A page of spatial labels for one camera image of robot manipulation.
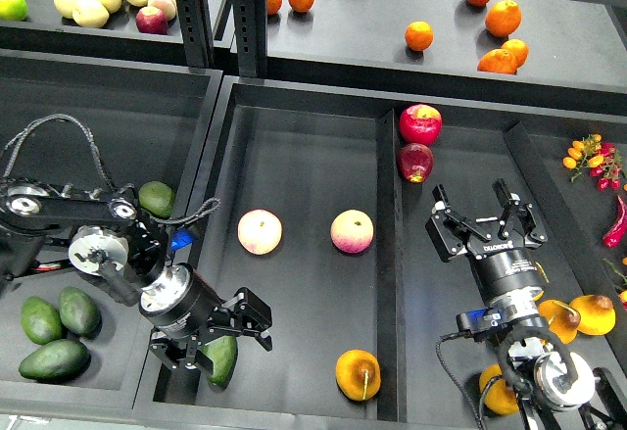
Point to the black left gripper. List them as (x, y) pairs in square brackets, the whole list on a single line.
[(179, 302)]

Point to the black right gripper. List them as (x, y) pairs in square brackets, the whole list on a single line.
[(501, 264)]

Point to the dark green avocado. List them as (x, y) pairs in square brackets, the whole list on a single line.
[(223, 353)]

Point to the yellow brown pear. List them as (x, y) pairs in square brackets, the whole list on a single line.
[(358, 375)]

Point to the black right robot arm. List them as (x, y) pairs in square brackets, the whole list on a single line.
[(544, 375)]

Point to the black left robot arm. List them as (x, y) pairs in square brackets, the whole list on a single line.
[(109, 235)]

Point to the yellow pear with stem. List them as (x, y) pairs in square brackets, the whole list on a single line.
[(562, 318)]

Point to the green avocado lower middle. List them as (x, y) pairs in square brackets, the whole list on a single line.
[(78, 312)]

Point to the yellow pear far right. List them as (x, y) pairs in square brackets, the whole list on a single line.
[(597, 314)]

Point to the green avocado upper right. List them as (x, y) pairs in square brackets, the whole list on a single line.
[(157, 198)]

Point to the green avocado bottom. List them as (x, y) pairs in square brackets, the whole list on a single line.
[(58, 360)]

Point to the green avocado lower left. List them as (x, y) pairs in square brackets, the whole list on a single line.
[(41, 321)]

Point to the yellow pear bottom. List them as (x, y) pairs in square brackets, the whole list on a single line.
[(500, 398)]

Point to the pale yellow pear front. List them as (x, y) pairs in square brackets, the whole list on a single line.
[(90, 13)]

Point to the black slanted divider bar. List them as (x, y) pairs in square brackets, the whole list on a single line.
[(577, 219)]

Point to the pink yellow apple left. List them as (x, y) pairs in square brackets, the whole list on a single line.
[(259, 231)]

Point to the pink yellow apple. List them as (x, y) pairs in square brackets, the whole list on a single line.
[(352, 231), (259, 231)]

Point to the bright red apple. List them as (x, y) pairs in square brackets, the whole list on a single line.
[(421, 124)]

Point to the red chili pepper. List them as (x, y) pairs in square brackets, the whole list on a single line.
[(616, 232)]

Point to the cherry tomato bunch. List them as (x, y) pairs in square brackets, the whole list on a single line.
[(599, 159)]

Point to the pink yellow apple right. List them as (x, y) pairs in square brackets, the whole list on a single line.
[(352, 231)]

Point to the orange lower front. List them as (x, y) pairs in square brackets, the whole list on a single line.
[(498, 61)]

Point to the black middle tray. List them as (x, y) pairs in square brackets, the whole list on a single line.
[(306, 154)]

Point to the black tray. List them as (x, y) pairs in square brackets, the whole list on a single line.
[(148, 122), (306, 154)]

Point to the orange lower right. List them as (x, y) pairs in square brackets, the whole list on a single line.
[(518, 48)]

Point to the orange middle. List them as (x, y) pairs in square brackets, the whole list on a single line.
[(419, 36)]

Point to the large orange right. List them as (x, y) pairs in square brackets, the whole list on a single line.
[(504, 18)]

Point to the black left tray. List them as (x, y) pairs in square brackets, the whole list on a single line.
[(148, 122)]

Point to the dark red shelf apple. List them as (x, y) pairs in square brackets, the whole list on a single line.
[(151, 20)]

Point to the pink peach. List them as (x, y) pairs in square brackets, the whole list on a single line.
[(168, 7)]

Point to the black shelf post right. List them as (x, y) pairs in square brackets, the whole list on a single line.
[(251, 40)]

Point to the black shelf post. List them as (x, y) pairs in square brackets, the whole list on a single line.
[(251, 40), (197, 37)]

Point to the black shelf post left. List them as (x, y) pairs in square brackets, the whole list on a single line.
[(197, 37)]

